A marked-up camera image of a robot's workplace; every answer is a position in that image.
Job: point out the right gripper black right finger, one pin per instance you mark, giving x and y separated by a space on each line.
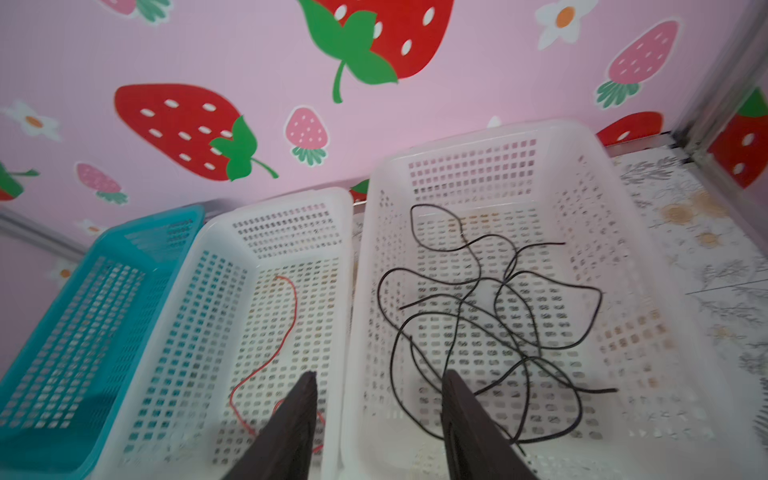
475 447

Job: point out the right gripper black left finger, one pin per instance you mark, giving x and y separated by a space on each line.
284 447

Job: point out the white basket middle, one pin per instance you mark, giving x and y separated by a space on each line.
263 296

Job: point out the white basket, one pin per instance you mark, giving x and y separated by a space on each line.
515 257
263 296

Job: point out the white basket right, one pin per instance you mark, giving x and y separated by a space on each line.
515 257

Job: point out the teal plastic basket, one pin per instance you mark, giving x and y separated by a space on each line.
62 393

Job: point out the aluminium corner post right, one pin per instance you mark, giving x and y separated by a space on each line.
724 130

